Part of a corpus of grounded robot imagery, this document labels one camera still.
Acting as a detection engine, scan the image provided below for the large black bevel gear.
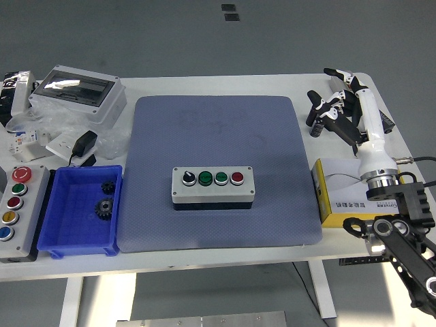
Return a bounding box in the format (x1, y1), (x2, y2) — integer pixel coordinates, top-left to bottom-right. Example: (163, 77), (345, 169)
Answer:
(94, 197), (115, 221)

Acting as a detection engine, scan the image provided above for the grey five-button control box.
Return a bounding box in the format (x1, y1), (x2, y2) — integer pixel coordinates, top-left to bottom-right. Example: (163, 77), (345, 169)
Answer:
(0, 165), (51, 263)

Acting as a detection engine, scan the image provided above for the clear plastic bag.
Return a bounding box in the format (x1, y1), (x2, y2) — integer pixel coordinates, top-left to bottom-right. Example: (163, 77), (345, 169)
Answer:
(5, 98), (132, 161)

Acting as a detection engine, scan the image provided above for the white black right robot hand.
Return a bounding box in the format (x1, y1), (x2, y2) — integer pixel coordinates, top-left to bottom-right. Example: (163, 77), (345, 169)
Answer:
(307, 67), (399, 181)

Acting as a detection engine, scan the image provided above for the grey four-button control box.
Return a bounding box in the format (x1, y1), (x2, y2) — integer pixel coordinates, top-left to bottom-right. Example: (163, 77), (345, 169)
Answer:
(171, 166), (256, 211)

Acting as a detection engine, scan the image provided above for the blue plastic bin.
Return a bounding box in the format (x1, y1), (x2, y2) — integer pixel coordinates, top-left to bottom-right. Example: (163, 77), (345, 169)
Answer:
(36, 165), (124, 260)

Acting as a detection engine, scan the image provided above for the white wrapped box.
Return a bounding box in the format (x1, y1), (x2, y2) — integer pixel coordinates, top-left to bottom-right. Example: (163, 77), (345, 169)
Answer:
(10, 70), (38, 119)

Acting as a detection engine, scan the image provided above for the black cable under table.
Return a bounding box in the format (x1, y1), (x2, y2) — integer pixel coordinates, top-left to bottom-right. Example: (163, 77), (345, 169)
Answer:
(292, 262), (330, 327)

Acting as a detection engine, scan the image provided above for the black bracket under table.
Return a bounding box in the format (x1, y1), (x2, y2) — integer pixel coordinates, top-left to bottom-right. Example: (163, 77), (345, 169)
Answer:
(339, 257), (389, 266)

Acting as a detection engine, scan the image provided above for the grey-blue table mat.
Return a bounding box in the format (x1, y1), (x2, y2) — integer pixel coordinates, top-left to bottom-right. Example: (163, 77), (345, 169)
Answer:
(117, 95), (324, 253)

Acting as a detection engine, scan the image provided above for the white circuit breaker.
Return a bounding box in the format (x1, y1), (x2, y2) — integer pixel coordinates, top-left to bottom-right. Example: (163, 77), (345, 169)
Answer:
(7, 129), (52, 163)

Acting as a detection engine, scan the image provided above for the white wall socket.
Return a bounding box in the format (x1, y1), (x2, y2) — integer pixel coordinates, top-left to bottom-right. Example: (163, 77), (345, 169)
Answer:
(46, 132), (86, 161)

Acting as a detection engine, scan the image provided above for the black wrapped package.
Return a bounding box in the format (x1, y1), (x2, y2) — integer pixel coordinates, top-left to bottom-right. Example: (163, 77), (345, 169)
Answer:
(0, 72), (18, 127)

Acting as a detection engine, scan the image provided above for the grey enclosure with clear lid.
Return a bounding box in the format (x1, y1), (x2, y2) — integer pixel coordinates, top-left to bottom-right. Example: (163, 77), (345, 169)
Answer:
(28, 64), (127, 129)

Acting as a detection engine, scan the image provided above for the black module with green terminal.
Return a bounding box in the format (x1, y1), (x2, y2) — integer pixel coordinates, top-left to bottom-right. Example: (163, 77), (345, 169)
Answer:
(377, 108), (396, 134)

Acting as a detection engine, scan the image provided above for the black power adapter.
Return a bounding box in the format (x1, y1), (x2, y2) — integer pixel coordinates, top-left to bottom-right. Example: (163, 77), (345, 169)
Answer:
(67, 130), (99, 168)

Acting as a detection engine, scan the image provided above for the white table leg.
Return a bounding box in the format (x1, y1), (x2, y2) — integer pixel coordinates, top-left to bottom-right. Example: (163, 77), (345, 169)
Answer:
(308, 260), (338, 320)
(58, 276), (84, 327)

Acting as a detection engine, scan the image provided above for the yellow white cardboard box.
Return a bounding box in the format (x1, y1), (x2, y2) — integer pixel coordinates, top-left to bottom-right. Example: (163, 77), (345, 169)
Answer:
(312, 158), (415, 228)

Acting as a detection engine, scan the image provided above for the grey red-black switch box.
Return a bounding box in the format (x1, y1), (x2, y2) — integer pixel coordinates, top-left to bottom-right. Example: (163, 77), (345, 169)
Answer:
(328, 76), (345, 95)

